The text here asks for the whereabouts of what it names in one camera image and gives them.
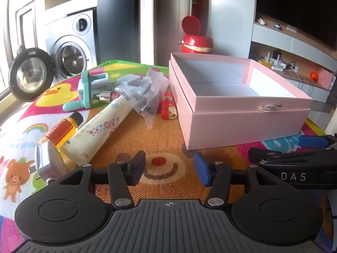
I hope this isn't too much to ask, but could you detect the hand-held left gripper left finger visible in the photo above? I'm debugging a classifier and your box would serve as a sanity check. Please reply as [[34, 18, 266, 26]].
[[59, 150, 146, 209]]

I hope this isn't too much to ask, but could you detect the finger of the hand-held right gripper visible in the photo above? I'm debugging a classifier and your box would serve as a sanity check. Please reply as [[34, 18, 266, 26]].
[[300, 134, 337, 151], [248, 147, 337, 167]]

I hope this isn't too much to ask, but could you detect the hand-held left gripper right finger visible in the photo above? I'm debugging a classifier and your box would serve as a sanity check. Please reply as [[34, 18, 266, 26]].
[[194, 151, 283, 207]]

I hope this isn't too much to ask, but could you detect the cream tube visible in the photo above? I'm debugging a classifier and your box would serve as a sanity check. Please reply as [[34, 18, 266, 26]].
[[61, 95, 135, 165]]

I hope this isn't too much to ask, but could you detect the pink cardboard box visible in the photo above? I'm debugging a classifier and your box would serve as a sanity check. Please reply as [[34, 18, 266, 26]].
[[168, 53, 313, 150]]

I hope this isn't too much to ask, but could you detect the red rectangular packet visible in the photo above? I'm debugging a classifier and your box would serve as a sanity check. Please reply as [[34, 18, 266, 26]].
[[160, 96, 170, 120]]

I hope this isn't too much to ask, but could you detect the red lighter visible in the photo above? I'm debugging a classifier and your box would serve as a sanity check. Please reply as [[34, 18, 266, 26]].
[[164, 89, 179, 120]]

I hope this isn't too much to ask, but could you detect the clear plastic bag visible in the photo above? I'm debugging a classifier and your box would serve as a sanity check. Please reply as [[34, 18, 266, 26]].
[[132, 67, 170, 130]]

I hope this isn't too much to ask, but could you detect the small dark red bottle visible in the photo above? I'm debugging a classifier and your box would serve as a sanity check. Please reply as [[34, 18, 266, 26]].
[[99, 90, 123, 102]]

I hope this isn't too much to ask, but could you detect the yellow bottle with orange label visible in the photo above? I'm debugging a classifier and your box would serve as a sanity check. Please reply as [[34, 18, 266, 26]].
[[37, 111, 84, 148]]

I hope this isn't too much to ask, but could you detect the white power adapter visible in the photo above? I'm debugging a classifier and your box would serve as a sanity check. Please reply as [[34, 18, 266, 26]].
[[114, 74, 152, 95]]

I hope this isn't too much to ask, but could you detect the white plug adapter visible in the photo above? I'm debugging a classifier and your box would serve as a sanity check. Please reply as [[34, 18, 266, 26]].
[[28, 144, 67, 186]]

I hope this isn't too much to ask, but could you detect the teal plastic tool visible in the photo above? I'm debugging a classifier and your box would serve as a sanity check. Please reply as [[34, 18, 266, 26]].
[[62, 72, 109, 111]]

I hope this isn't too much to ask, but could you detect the colourful cartoon play mat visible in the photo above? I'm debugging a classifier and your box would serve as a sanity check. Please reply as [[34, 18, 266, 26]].
[[0, 61, 337, 253]]

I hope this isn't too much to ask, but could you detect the pink bag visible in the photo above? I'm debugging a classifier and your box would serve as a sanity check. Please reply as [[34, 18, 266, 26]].
[[317, 69, 336, 90]]

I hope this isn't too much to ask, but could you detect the white router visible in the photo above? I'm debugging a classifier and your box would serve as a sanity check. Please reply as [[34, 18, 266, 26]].
[[266, 50, 283, 69]]

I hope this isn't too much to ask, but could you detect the white shelf unit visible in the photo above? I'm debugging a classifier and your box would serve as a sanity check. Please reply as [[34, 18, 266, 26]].
[[249, 18, 337, 103]]

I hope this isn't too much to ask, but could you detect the black television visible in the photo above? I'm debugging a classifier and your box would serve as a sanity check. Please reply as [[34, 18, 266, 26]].
[[257, 0, 337, 58]]

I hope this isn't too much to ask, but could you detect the round washing machine door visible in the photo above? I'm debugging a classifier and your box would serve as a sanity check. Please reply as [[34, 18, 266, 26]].
[[8, 47, 57, 102]]

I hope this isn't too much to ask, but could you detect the silver washing machine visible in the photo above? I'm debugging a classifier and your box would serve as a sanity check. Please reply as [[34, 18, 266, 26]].
[[44, 9, 98, 81]]

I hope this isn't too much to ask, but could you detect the tall grey cabinet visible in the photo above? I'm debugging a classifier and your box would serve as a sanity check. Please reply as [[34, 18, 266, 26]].
[[96, 0, 143, 66]]

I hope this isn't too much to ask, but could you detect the white wardrobe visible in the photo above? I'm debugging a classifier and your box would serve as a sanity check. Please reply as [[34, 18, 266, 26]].
[[211, 0, 257, 56]]

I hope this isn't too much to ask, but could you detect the framed cabinet door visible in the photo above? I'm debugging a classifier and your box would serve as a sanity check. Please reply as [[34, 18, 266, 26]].
[[14, 0, 37, 48]]

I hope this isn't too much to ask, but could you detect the white cable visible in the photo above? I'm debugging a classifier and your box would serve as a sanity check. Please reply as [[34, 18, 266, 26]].
[[294, 70, 314, 96]]

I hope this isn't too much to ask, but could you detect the red pedestal trash bin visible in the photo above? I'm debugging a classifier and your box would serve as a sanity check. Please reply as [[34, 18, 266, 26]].
[[181, 16, 214, 54]]

